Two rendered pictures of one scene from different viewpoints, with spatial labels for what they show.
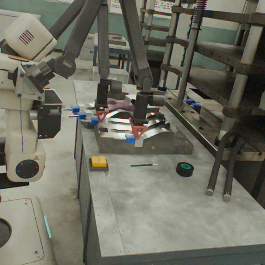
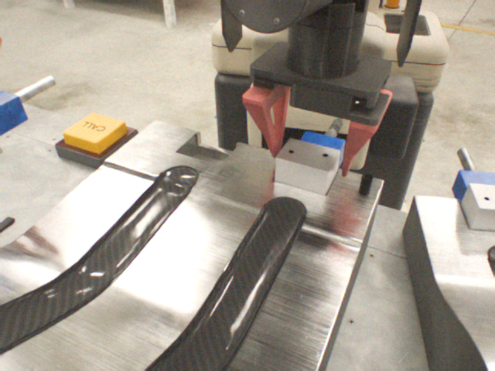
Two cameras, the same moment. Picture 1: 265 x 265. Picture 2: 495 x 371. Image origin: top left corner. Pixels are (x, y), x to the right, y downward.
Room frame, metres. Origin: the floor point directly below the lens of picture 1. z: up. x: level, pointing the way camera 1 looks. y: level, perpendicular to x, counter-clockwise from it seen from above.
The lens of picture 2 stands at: (1.59, -0.08, 1.14)
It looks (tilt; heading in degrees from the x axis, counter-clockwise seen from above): 39 degrees down; 132
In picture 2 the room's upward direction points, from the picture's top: straight up
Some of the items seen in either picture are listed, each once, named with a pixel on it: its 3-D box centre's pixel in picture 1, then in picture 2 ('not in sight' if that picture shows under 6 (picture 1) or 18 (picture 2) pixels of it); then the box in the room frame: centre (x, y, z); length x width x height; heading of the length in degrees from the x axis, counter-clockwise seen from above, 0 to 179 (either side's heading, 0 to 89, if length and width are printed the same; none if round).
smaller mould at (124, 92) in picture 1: (114, 93); not in sight; (2.19, 0.21, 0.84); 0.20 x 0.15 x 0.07; 107
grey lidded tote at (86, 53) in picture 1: (90, 53); not in sight; (7.85, 1.51, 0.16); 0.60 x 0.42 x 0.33; 97
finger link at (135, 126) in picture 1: (138, 128); not in sight; (1.16, -0.01, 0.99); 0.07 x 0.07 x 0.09; 17
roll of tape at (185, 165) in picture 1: (184, 169); not in sight; (1.18, -0.27, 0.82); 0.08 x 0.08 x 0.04
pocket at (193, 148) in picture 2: (103, 133); (209, 161); (1.31, 0.16, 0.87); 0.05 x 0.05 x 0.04; 17
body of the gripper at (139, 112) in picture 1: (140, 112); not in sight; (1.17, -0.01, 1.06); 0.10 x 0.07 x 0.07; 17
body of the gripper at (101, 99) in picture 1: (101, 99); (324, 41); (1.42, 0.20, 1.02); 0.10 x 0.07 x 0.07; 17
